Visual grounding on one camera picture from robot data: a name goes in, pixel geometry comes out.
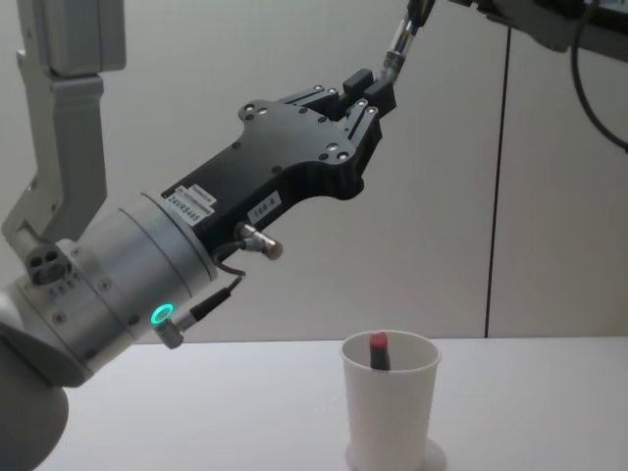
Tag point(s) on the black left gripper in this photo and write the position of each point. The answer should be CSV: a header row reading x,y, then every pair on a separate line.
x,y
289,142

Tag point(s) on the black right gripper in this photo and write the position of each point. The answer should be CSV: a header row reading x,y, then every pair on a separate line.
x,y
520,19

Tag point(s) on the silver and black pen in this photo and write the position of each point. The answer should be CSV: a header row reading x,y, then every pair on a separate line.
x,y
401,39

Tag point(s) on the grey silver left robot arm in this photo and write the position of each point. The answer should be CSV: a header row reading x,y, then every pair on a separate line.
x,y
122,265

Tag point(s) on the black marker with red cap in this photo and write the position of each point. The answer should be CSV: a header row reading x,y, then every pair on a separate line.
x,y
380,350

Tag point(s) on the white paper cup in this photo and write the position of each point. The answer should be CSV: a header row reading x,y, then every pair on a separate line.
x,y
392,407

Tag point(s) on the white table cloth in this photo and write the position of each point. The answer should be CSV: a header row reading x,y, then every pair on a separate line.
x,y
221,407

